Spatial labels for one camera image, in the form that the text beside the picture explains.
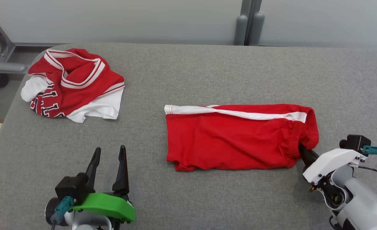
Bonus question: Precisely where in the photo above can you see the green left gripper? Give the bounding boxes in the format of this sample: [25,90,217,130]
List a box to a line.
[71,145,136,223]

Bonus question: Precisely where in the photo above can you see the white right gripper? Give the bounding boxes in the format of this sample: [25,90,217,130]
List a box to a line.
[299,143,368,185]

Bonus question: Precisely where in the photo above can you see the red shorts white stripe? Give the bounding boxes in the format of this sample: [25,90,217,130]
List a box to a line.
[164,103,319,172]

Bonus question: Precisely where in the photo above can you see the red Bulls 23 jersey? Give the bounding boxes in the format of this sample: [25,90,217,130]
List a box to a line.
[20,48,125,124]

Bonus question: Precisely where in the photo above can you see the thin black cable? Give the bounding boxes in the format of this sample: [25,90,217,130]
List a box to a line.
[357,165,377,181]

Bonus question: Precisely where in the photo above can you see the grey round-capped partition post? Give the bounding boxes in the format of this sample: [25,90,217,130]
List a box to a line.
[248,0,266,46]
[233,0,250,46]

